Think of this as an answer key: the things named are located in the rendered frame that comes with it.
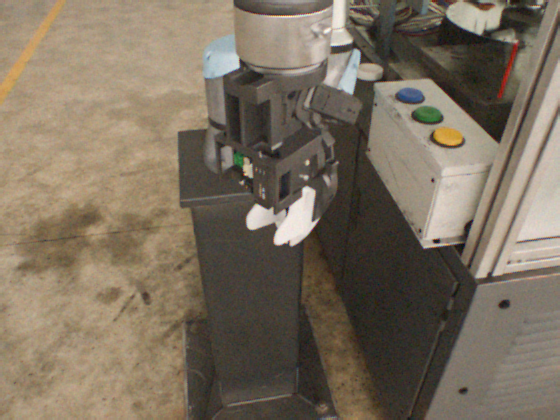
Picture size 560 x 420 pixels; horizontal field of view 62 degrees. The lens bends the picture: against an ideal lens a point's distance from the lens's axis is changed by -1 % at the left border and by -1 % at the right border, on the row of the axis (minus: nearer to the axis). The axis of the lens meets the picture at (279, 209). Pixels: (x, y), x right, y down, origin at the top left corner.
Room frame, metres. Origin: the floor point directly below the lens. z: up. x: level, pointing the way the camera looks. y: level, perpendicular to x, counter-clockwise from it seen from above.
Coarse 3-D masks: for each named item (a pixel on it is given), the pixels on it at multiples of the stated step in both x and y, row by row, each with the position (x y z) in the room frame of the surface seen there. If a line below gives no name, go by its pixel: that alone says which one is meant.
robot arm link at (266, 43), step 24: (240, 24) 0.34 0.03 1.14; (264, 24) 0.33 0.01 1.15; (288, 24) 0.33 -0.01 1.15; (312, 24) 0.34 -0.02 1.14; (240, 48) 0.35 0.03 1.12; (264, 48) 0.33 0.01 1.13; (288, 48) 0.33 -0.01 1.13; (312, 48) 0.34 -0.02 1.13; (264, 72) 0.34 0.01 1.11; (288, 72) 0.33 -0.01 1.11
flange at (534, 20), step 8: (512, 8) 1.04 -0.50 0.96; (520, 8) 1.00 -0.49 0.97; (528, 8) 0.98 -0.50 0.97; (544, 8) 0.99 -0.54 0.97; (504, 16) 0.99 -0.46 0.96; (512, 16) 0.98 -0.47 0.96; (520, 16) 0.98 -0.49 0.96; (528, 16) 0.98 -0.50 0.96; (536, 16) 0.97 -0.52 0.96; (520, 24) 0.95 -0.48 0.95; (528, 24) 0.95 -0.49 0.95; (536, 24) 0.94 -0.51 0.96
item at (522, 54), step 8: (504, 48) 1.00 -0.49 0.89; (512, 48) 0.98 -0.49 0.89; (520, 48) 0.97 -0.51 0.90; (528, 48) 0.97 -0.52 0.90; (504, 56) 0.99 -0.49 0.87; (520, 56) 0.97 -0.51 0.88; (528, 56) 0.97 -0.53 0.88; (504, 64) 0.99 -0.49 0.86; (512, 64) 0.97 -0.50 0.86; (520, 64) 0.97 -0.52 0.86
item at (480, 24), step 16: (464, 0) 1.13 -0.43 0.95; (480, 0) 1.13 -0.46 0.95; (496, 0) 1.13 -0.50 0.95; (448, 16) 1.01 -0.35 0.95; (464, 16) 1.01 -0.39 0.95; (480, 16) 1.01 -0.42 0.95; (496, 16) 1.01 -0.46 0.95; (480, 32) 0.91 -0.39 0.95; (496, 32) 0.91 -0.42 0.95; (512, 32) 0.91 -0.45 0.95; (528, 32) 0.91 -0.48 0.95
